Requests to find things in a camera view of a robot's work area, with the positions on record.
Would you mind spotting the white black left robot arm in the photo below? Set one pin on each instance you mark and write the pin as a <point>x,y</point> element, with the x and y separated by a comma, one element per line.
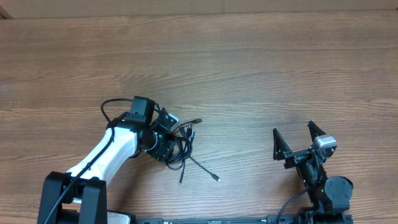
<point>79,195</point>

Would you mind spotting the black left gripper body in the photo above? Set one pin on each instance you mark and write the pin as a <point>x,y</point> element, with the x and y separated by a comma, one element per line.
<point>161,149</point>

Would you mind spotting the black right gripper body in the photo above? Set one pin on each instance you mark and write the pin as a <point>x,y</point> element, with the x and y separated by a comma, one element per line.
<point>296,159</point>

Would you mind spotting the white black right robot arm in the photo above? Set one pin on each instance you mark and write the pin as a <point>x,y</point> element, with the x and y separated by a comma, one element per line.
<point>329,196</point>

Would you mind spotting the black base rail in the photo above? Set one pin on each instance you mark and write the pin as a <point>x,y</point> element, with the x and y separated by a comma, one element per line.
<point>217,221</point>

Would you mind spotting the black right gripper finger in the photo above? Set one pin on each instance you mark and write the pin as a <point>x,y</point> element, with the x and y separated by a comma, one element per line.
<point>317,135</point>
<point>281,148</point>

